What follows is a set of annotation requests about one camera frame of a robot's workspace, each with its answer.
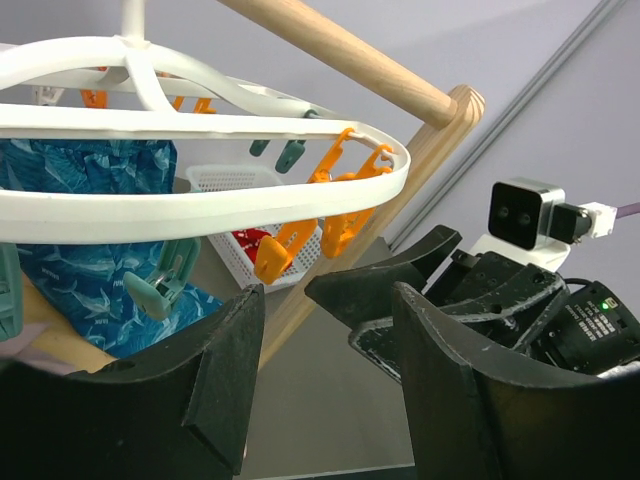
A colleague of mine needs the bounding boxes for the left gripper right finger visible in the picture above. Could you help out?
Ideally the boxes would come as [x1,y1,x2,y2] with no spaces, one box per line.
[392,283,639,479]

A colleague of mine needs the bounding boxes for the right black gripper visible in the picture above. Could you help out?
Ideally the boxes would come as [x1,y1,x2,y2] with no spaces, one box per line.
[305,225,569,383]

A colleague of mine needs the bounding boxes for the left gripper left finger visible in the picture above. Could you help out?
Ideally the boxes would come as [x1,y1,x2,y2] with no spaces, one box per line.
[1,285,265,479]

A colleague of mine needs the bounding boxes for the white round clip hanger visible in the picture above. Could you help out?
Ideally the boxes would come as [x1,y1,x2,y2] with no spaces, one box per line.
[1,1,411,245]

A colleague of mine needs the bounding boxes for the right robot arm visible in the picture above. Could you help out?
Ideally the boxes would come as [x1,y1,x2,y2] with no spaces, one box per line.
[305,225,639,381]

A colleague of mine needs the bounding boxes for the orange clothes peg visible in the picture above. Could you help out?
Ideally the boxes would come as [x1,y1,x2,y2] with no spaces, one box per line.
[254,128,355,285]
[80,90,109,109]
[320,144,393,258]

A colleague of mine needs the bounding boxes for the teal clothes peg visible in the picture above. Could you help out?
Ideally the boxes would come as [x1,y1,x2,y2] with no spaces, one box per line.
[0,243,24,341]
[123,238,201,321]

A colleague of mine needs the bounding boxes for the red christmas sock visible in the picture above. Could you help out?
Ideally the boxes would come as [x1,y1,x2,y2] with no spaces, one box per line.
[232,228,271,263]

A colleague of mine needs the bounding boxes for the blue leaf-pattern cloth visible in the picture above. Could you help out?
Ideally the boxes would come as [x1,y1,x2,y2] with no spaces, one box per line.
[1,139,222,358]

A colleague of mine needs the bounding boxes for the mauve grey cloth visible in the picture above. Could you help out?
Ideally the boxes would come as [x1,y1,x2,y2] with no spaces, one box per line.
[1,323,74,375]

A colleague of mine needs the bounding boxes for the white perforated plastic basket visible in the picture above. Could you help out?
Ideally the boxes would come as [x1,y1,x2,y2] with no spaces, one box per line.
[185,164,324,288]

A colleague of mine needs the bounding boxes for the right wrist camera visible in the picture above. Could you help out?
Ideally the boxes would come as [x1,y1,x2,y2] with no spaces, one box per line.
[470,177,618,272]

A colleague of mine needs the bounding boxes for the wooden hanging rack frame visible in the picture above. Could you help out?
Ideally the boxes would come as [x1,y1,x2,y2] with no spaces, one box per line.
[20,1,484,358]

